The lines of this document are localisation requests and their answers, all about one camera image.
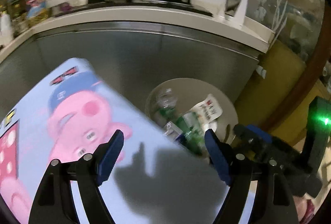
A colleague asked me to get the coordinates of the crushed green drink can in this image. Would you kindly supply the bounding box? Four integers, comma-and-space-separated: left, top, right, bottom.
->
176, 111, 206, 156

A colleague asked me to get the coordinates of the clear plastic bottle green label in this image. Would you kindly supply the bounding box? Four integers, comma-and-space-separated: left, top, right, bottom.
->
153, 88, 178, 127

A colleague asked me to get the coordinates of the white food packet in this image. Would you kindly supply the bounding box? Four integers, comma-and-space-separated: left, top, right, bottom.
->
190, 94, 223, 125

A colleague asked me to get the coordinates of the dark blue milk carton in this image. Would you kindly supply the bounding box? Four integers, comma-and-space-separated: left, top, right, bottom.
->
163, 121, 185, 143

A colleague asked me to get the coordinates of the beige plastic trash bin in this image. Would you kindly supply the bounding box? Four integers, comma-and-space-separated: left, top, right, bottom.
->
145, 78, 239, 158

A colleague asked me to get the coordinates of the person's right hand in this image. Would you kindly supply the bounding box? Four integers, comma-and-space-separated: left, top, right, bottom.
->
293, 194, 321, 223

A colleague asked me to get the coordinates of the Peppa Pig blue tablecloth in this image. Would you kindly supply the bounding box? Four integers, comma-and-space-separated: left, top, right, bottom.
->
1, 58, 228, 223

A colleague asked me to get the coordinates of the white plastic jug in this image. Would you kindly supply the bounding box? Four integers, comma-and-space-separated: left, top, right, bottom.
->
1, 11, 13, 46

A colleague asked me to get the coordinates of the cooking oil bottle blue label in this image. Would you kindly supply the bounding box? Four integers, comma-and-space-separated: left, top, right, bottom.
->
26, 0, 49, 27

